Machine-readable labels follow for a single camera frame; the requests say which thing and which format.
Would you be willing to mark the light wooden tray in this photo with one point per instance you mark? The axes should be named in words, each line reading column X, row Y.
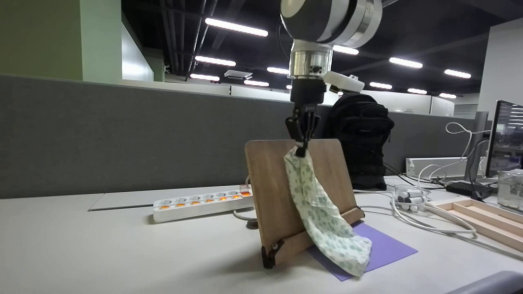
column 485, row 218

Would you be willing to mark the clear plastic container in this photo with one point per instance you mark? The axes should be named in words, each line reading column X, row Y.
column 513, row 189

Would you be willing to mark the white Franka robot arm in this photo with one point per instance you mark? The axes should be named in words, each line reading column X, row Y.
column 328, row 22

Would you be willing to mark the grey chair back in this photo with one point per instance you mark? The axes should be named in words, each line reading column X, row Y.
column 491, row 284

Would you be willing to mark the white power strip orange switches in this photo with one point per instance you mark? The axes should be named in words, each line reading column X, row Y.
column 202, row 205

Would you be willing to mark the green patterned white cloth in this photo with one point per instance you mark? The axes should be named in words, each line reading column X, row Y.
column 321, row 218

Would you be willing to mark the white rectangular box device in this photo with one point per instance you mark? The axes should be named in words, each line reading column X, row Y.
column 436, row 166

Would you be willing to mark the long ceiling tube light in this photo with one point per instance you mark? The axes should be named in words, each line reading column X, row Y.
column 346, row 50
column 236, row 27
column 406, row 63
column 459, row 74
column 256, row 84
column 418, row 91
column 279, row 71
column 215, row 61
column 205, row 78
column 447, row 96

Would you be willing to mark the thin grey metal strip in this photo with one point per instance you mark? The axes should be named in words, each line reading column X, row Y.
column 120, row 207

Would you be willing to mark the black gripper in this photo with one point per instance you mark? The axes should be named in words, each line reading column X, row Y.
column 308, row 92

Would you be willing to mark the grey monitor stand pole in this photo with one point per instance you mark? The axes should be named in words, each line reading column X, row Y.
column 478, row 145

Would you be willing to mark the purple paper sheet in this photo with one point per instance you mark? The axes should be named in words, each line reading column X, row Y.
column 385, row 248

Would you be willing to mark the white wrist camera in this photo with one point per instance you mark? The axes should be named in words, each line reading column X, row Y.
column 346, row 83

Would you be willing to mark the black computer monitor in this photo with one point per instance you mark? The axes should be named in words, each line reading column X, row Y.
column 508, row 137

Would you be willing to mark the brown wooden book stand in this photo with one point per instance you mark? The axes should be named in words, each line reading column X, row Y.
column 272, row 186

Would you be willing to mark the grey office partition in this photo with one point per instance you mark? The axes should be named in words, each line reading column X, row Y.
column 137, row 137

